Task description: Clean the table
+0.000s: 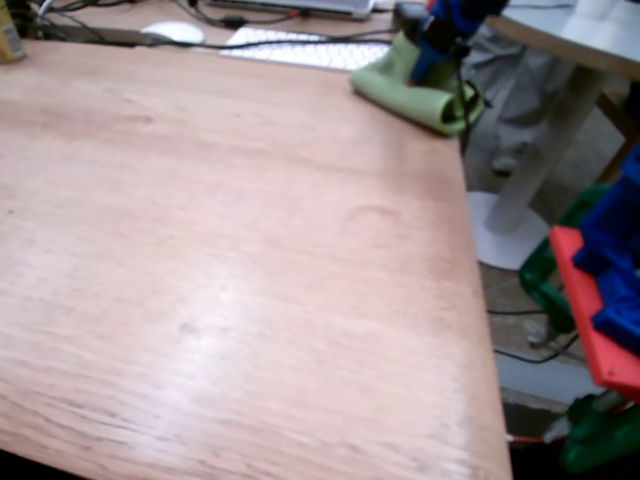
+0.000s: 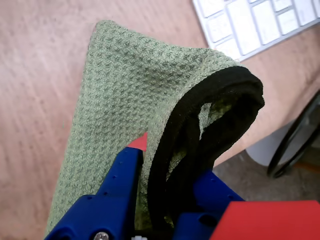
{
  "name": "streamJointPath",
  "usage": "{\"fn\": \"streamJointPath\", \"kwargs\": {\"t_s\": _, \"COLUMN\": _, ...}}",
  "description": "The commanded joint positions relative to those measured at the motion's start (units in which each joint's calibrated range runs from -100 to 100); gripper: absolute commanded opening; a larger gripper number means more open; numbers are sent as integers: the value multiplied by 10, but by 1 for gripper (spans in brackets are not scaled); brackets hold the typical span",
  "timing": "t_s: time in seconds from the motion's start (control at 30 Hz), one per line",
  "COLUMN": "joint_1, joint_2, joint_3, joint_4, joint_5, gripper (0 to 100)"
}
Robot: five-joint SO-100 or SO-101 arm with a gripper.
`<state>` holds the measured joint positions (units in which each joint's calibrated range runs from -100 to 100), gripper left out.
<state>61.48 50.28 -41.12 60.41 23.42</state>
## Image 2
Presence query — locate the red camera mount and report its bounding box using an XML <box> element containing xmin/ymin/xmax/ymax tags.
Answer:
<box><xmin>209</xmin><ymin>199</ymin><xmax>320</xmax><ymax>240</ymax></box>

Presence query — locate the white keyboard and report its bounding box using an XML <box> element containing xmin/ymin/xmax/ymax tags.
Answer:
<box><xmin>192</xmin><ymin>0</ymin><xmax>320</xmax><ymax>62</ymax></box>

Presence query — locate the white pedestal table leg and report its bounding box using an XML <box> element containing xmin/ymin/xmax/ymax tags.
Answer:
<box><xmin>245</xmin><ymin>119</ymin><xmax>320</xmax><ymax>169</ymax></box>

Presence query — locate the black hanging cable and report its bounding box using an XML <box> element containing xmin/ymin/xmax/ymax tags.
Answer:
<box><xmin>265</xmin><ymin>90</ymin><xmax>320</xmax><ymax>179</ymax></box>

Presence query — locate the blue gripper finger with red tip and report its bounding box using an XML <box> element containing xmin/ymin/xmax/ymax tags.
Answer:
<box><xmin>171</xmin><ymin>168</ymin><xmax>245</xmax><ymax>240</ymax></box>
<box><xmin>44</xmin><ymin>132</ymin><xmax>149</xmax><ymax>240</ymax></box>

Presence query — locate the green waffle cleaning cloth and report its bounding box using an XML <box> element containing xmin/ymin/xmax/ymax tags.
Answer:
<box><xmin>43</xmin><ymin>19</ymin><xmax>266</xmax><ymax>239</ymax></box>

